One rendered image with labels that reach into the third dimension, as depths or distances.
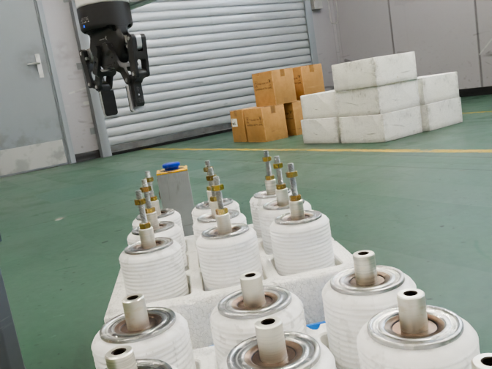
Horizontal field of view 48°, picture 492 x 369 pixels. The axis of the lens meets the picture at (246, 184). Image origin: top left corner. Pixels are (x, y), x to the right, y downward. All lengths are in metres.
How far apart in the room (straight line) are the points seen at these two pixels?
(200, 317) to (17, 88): 5.37
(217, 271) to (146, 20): 5.81
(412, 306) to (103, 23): 0.56
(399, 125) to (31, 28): 3.95
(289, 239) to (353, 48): 7.16
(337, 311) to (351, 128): 3.26
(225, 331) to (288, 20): 7.11
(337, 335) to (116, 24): 0.51
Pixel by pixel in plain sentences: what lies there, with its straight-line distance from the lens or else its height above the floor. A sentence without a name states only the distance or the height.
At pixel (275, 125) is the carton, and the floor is 0.13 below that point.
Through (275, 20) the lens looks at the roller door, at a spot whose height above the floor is 1.29.
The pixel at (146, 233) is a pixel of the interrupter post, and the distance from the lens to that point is 0.85.
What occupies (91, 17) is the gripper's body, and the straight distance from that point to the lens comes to 0.82.
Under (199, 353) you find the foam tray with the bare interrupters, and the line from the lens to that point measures 0.65.
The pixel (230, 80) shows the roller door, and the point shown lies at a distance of 6.92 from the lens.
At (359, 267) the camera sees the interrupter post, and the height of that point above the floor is 0.27.
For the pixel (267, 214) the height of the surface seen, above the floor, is 0.25.
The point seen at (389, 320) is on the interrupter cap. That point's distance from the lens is 0.49.
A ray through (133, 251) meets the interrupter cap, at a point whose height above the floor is 0.25.
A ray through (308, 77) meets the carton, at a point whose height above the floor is 0.49.
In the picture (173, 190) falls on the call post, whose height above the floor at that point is 0.27.
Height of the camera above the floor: 0.46
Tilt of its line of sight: 10 degrees down
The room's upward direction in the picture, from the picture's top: 9 degrees counter-clockwise
